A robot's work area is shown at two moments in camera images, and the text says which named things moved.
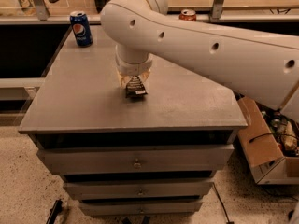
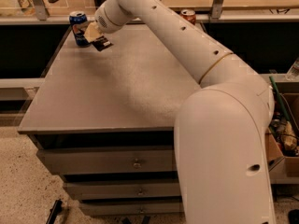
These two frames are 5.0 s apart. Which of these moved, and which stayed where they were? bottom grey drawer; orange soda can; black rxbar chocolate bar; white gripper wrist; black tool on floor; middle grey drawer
Moved: white gripper wrist; black rxbar chocolate bar
Stayed: black tool on floor; middle grey drawer; bottom grey drawer; orange soda can
